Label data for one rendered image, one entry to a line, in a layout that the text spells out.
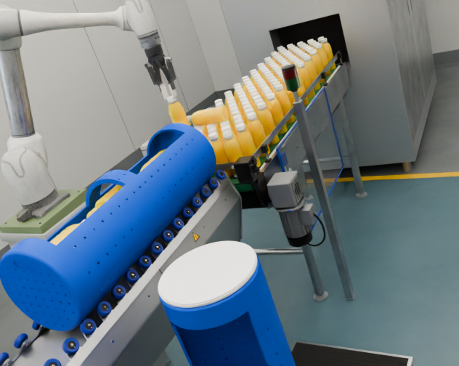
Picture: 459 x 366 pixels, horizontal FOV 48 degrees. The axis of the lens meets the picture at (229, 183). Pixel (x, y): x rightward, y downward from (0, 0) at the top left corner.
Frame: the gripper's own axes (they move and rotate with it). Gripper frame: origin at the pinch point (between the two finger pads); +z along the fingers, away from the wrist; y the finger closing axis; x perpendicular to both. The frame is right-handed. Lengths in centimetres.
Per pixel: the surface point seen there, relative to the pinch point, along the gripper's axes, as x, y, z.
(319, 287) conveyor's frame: 19, 34, 123
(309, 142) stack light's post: 18, 50, 40
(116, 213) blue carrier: -82, 25, 14
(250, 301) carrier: -96, 71, 34
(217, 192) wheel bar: -26, 24, 38
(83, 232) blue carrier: -95, 23, 12
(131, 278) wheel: -87, 24, 35
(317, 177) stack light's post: 19, 49, 58
